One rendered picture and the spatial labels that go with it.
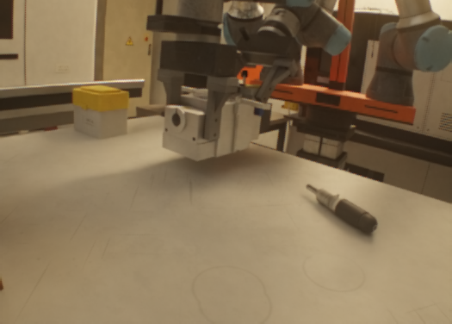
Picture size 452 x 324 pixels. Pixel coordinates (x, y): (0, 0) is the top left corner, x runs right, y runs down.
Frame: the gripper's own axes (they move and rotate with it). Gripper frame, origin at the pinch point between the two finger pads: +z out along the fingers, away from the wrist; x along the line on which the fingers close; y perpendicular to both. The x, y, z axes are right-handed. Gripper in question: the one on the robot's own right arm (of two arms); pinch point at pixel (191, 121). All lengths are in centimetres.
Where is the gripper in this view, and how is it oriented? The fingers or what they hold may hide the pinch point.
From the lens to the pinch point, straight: 55.3
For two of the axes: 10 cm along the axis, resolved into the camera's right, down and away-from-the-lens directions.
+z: -0.9, 9.6, 2.8
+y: 6.3, -1.6, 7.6
